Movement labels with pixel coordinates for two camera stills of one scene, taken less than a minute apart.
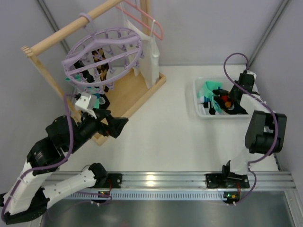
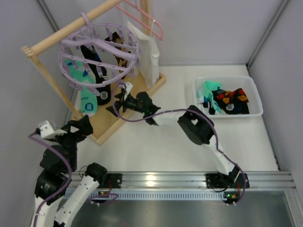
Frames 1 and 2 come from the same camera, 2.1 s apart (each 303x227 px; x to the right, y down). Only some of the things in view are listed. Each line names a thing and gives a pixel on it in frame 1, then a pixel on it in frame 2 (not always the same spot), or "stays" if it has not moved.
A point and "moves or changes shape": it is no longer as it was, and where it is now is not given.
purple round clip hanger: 103,56 moves or changes shape
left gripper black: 104,121 to 71,132
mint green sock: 207,91 stays
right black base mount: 216,180 stays
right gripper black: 236,95 to 122,103
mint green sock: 96,104 moves or changes shape
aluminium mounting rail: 196,181 stays
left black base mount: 116,180 stays
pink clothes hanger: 144,26 stays
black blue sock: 79,64 to 103,92
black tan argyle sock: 98,56 to 121,61
